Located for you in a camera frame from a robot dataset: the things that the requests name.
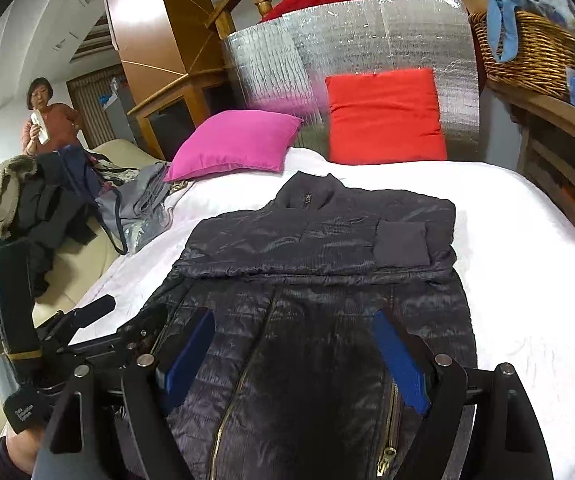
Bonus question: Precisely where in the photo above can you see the olive fur-trimmed coat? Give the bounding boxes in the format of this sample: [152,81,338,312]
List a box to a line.
[0,155,38,241]

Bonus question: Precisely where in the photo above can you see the black quilted jacket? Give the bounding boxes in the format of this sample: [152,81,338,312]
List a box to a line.
[112,170,478,480]

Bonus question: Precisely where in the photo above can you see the red pillow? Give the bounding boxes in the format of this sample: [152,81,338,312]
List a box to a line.
[325,69,448,165]

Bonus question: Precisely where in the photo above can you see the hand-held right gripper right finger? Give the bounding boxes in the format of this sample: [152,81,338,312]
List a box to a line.
[371,309,553,480]

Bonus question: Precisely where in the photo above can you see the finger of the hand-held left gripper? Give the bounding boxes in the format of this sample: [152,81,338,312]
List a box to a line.
[70,304,170,367]
[37,295,118,347]

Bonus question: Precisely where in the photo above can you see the clear plastic bag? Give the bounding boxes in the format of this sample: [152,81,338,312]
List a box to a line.
[123,207,175,255]

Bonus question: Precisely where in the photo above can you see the silver foil mat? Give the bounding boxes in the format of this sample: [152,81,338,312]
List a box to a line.
[222,0,483,163]

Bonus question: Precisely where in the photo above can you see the beige sofa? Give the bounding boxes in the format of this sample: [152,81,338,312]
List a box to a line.
[0,140,168,461]

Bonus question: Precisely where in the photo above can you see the grey metal cabinet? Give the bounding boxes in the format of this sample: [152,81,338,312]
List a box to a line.
[100,77,143,146]

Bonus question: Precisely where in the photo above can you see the person's left forearm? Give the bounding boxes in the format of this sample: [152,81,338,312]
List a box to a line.
[0,422,45,480]

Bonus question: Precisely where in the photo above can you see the wooden shelf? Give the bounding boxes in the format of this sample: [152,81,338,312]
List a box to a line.
[487,80,575,261]

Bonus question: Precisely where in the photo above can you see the wooden cabinet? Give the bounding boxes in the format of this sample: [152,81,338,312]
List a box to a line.
[100,0,233,161]

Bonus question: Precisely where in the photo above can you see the grey clothes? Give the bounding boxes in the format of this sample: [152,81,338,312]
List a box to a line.
[94,161,173,256]

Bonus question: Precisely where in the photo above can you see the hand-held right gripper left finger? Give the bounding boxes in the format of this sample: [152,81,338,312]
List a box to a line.
[32,307,217,480]

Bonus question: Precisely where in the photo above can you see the pink pillow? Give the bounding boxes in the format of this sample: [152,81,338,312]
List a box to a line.
[164,110,302,183]

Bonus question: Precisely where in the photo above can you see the wicker basket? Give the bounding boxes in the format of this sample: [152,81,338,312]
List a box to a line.
[469,10,575,101]

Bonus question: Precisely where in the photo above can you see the blue cloth strip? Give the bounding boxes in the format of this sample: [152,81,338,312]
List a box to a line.
[486,0,531,63]

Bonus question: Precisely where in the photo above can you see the black coat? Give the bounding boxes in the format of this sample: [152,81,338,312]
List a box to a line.
[14,147,102,298]

